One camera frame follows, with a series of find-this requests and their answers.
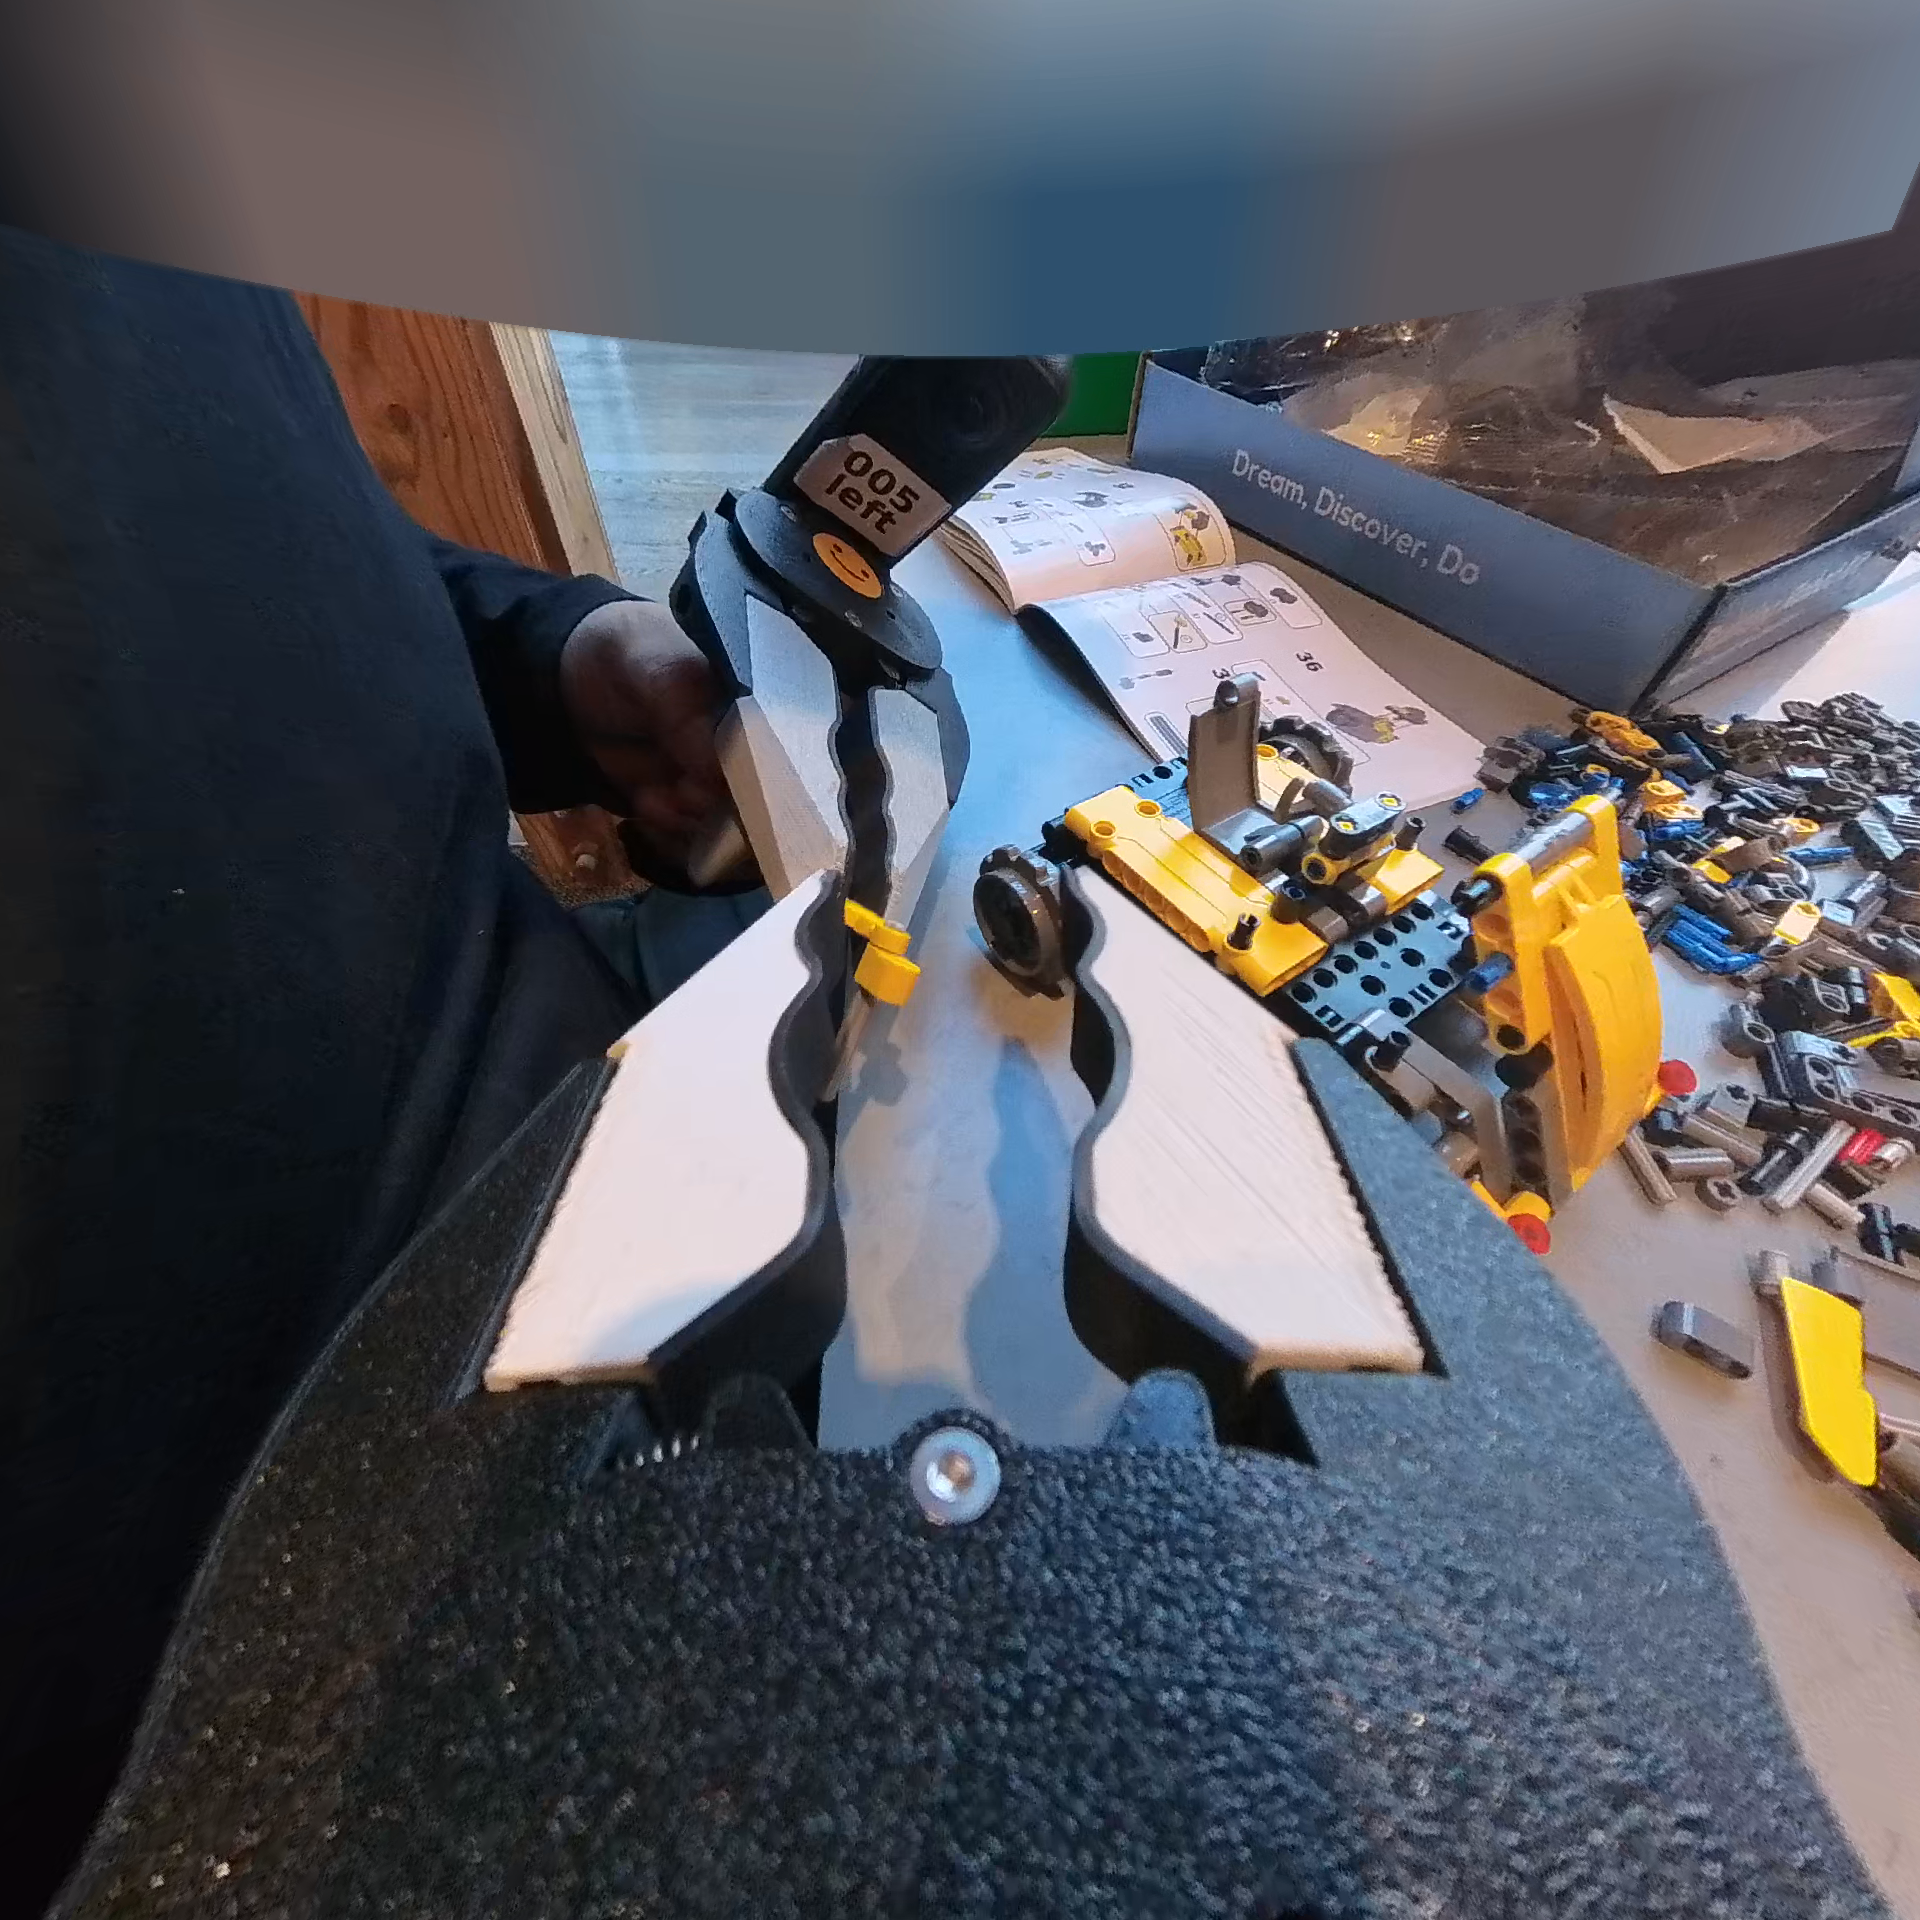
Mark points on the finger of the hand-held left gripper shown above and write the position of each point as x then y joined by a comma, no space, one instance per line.
788,750
909,781

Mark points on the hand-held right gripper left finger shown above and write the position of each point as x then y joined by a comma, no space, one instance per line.
660,1201

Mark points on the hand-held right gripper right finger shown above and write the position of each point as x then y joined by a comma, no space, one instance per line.
1231,1186

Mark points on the yellow thin toy beam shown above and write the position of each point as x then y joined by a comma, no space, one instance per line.
883,961

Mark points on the person's left forearm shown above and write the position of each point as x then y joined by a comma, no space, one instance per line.
496,660

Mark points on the grey desk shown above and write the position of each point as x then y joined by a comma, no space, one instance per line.
1696,1576

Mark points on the person's left hand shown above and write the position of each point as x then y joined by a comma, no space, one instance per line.
645,737

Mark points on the yellow toy vehicle model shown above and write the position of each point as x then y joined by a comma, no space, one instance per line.
1171,855

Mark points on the instruction booklet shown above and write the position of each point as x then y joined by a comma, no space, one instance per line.
1140,630

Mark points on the green plastic bin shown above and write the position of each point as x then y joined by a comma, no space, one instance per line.
1106,394

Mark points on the small grey toy connector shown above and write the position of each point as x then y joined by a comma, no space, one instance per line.
1701,1336

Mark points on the person's dark clothing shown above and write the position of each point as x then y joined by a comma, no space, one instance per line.
225,900

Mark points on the dark blue cardboard box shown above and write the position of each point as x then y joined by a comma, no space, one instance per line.
1426,540

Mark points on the yellow curved toy panel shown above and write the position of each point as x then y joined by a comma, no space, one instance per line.
1830,1380

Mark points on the pile of loose toy pieces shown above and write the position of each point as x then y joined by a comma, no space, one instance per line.
1801,900

